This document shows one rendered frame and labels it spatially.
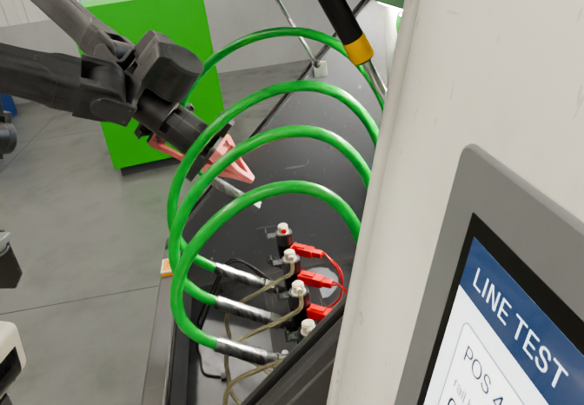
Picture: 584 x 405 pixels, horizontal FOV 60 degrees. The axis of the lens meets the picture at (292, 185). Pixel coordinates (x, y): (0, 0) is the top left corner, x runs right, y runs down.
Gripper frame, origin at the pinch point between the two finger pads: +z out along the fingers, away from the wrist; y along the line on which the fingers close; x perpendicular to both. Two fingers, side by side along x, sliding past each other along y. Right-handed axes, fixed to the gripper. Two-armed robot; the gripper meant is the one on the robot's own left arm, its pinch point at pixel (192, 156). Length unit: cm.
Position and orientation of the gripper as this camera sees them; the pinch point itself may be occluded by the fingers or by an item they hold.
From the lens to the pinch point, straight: 90.1
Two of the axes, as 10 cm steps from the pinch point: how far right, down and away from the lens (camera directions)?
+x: -5.6, 6.1, 5.6
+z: 6.1, 7.6, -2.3
